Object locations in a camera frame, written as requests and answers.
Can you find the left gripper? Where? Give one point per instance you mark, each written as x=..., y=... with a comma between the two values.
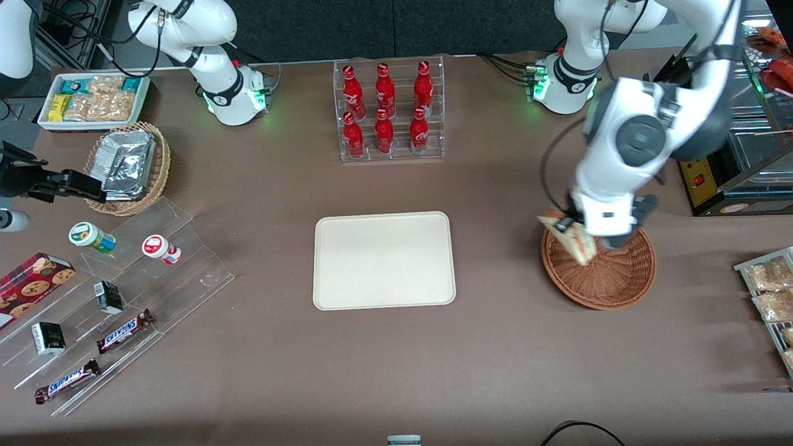
x=571, y=211

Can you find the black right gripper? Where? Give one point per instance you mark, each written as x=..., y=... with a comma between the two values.
x=17, y=181

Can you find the triangle sandwich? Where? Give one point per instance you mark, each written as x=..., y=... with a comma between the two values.
x=579, y=248

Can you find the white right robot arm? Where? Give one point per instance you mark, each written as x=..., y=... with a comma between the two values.
x=210, y=25

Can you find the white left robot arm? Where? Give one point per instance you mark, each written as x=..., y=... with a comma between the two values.
x=619, y=99

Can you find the dark brown wicker basket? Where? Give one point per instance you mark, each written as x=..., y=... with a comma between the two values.
x=613, y=279

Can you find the foil wrapped sandwich pack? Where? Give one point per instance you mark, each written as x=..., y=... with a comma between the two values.
x=101, y=155
x=130, y=164

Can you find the light wicker basket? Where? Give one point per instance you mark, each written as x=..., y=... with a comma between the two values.
x=124, y=207

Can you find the cream plastic serving tray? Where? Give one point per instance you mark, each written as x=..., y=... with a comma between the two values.
x=384, y=260

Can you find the green lid yogurt cup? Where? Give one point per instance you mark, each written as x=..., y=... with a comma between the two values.
x=83, y=234

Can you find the white rectangular snack container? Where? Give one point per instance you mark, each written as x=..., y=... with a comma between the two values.
x=93, y=126

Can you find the yellow snack pack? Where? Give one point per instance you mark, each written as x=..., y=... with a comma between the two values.
x=59, y=106

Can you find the clear granola snack pack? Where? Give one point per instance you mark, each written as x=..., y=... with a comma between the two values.
x=118, y=106
x=83, y=108
x=106, y=83

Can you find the red tartan cookie box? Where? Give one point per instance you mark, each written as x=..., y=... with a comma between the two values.
x=31, y=285

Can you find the teal snack pack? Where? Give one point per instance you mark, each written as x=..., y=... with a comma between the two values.
x=73, y=85
x=131, y=83

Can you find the red lid yogurt cup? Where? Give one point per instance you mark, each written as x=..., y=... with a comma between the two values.
x=153, y=246

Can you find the small black carton box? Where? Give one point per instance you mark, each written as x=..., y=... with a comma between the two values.
x=48, y=339
x=108, y=298

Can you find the glass food display case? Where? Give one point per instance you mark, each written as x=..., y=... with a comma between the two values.
x=703, y=179

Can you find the clear acrylic stepped shelf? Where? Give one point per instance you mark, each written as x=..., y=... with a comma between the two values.
x=186, y=279

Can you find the Snickers chocolate bar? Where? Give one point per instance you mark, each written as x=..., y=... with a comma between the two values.
x=124, y=332
x=65, y=382

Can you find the grey snack display rack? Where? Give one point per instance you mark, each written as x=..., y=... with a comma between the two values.
x=743, y=267

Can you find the clear bagged pastry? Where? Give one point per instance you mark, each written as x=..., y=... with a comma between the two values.
x=774, y=305
x=788, y=335
x=767, y=275
x=790, y=359

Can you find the red cola bottle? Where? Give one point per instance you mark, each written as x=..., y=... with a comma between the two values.
x=353, y=137
x=352, y=90
x=384, y=135
x=423, y=87
x=385, y=88
x=419, y=133

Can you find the clear acrylic bottle rack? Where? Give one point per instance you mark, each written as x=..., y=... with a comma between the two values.
x=401, y=105

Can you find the red packaged food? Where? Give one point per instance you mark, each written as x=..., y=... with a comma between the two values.
x=771, y=40

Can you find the grey metal object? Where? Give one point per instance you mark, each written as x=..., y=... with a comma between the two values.
x=404, y=440

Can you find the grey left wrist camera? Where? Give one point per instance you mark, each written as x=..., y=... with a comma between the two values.
x=645, y=210

